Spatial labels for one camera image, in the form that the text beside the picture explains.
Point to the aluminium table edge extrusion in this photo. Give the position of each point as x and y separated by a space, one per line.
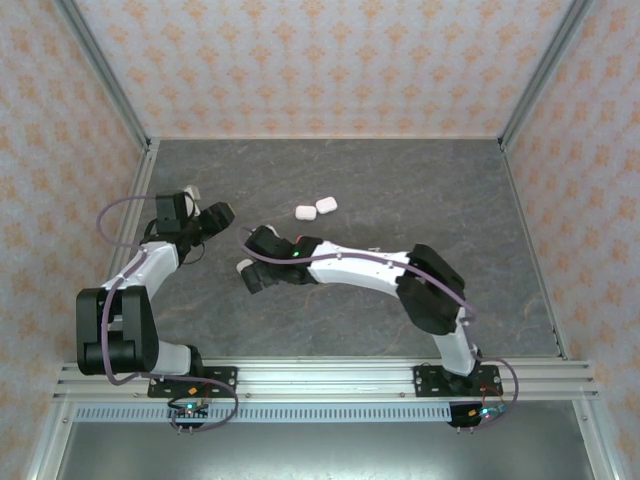
534 250
120 250

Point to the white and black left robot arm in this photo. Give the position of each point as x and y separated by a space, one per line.
150 260

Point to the small circuit board with LEDs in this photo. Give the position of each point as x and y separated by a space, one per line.
189 411
465 415

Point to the pinkish white earbud charging case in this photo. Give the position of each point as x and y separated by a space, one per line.
326 205

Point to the long aluminium mounting rail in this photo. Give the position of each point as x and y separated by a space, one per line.
325 380

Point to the grey metal plate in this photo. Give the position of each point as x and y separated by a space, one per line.
325 455

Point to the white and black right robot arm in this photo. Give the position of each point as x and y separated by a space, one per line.
360 272

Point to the aluminium frame post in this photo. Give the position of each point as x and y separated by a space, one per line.
108 75
541 75
47 450
598 450

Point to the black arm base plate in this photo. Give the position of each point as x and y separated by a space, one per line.
430 382
225 382

